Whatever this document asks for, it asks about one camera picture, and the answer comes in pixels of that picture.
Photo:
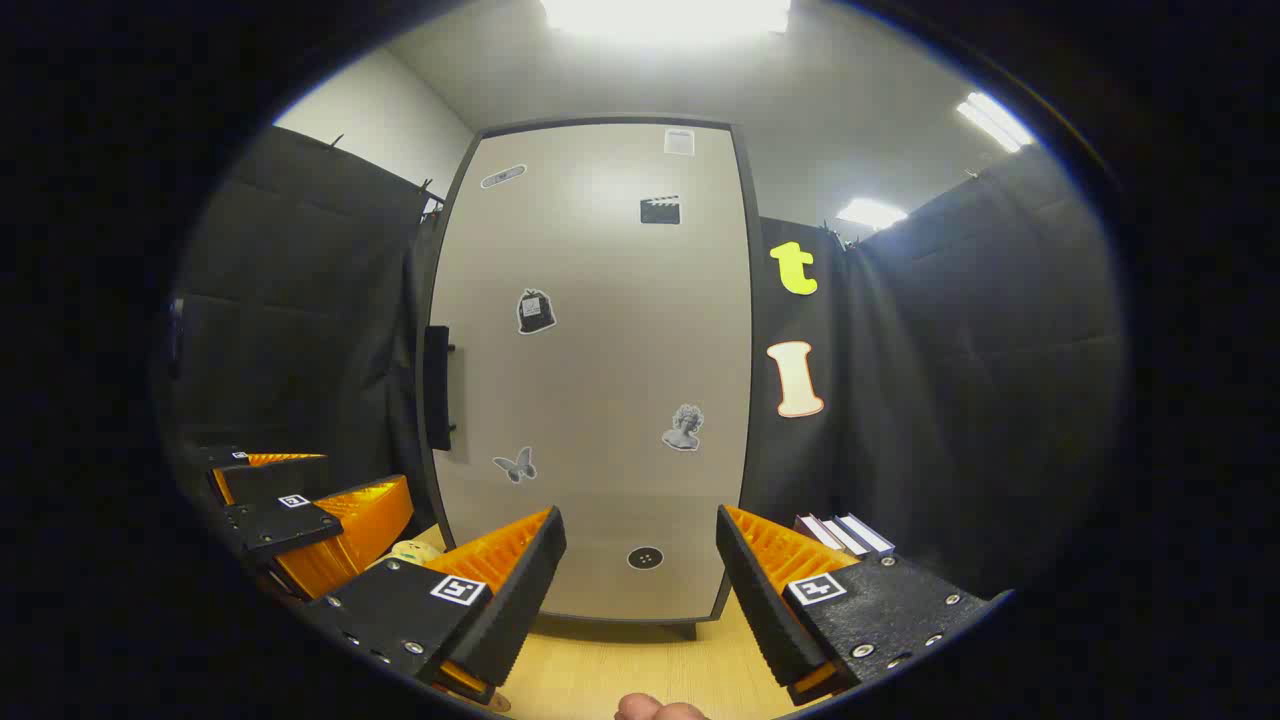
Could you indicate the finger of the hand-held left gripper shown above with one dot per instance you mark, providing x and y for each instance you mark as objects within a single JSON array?
[
  {"x": 270, "y": 482},
  {"x": 285, "y": 525}
]

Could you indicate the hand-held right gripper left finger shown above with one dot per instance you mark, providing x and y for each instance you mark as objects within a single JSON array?
[{"x": 520, "y": 600}]

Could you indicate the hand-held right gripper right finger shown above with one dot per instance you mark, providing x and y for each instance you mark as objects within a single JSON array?
[{"x": 765, "y": 620}]

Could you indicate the round brown coaster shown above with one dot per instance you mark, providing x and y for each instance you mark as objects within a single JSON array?
[{"x": 497, "y": 703}]

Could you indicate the grey cabinet door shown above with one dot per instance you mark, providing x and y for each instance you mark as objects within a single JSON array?
[{"x": 600, "y": 380}]

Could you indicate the white spine book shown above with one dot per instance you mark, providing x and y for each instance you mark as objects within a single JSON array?
[{"x": 840, "y": 535}]

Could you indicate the cream plush toy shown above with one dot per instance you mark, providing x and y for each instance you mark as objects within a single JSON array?
[{"x": 412, "y": 551}]

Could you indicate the blue spine book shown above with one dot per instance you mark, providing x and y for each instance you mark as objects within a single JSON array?
[{"x": 868, "y": 535}]

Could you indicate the black backdrop cloth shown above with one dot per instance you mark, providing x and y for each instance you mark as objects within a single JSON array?
[{"x": 950, "y": 350}]

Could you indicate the ceiling light panel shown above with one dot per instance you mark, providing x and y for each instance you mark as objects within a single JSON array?
[
  {"x": 665, "y": 15},
  {"x": 995, "y": 120},
  {"x": 870, "y": 212}
]

